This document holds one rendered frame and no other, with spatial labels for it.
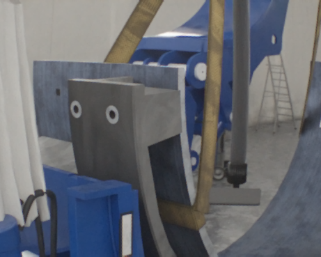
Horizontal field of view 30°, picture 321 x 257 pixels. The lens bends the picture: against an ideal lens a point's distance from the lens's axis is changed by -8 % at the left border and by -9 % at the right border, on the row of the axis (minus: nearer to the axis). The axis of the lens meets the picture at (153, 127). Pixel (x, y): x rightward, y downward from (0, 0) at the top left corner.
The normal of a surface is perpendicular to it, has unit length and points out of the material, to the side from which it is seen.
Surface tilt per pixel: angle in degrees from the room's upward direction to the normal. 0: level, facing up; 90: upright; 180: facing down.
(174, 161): 104
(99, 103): 95
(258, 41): 90
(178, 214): 115
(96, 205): 90
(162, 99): 90
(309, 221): 35
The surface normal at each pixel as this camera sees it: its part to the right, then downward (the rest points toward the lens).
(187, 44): -0.66, -0.03
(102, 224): 0.74, 0.11
